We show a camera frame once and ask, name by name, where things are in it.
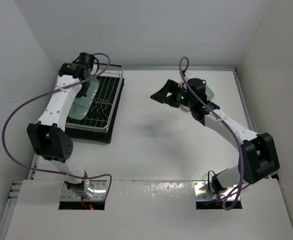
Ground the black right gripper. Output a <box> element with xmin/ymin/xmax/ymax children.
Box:
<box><xmin>151</xmin><ymin>79</ymin><xmax>195</xmax><ymax>108</ymax></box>

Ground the light green plate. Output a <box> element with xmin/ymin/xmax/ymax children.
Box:
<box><xmin>180</xmin><ymin>85</ymin><xmax>215</xmax><ymax>112</ymax></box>
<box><xmin>68</xmin><ymin>78</ymin><xmax>100</xmax><ymax>120</ymax></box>

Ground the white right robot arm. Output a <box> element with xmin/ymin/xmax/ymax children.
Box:
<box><xmin>150</xmin><ymin>78</ymin><xmax>280</xmax><ymax>195</ymax></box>

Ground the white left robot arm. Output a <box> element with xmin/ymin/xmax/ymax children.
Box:
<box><xmin>27</xmin><ymin>52</ymin><xmax>100</xmax><ymax>199</ymax></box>

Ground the black drain tray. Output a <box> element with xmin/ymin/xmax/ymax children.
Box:
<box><xmin>65</xmin><ymin>76</ymin><xmax>124</xmax><ymax>144</ymax></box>

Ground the white wire dish rack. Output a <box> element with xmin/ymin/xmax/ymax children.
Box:
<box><xmin>65</xmin><ymin>67</ymin><xmax>124</xmax><ymax>133</ymax></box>

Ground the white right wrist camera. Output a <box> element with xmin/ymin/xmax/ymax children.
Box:
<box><xmin>183</xmin><ymin>71</ymin><xmax>191</xmax><ymax>79</ymax></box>

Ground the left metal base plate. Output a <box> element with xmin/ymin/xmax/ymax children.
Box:
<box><xmin>60</xmin><ymin>180</ymin><xmax>107</xmax><ymax>202</ymax></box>

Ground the metal base plate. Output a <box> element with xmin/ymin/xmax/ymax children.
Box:
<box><xmin>60</xmin><ymin>180</ymin><xmax>107</xmax><ymax>202</ymax></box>
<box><xmin>193</xmin><ymin>180</ymin><xmax>236</xmax><ymax>203</ymax></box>

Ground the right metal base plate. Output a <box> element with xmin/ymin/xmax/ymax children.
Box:
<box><xmin>193</xmin><ymin>180</ymin><xmax>236</xmax><ymax>203</ymax></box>

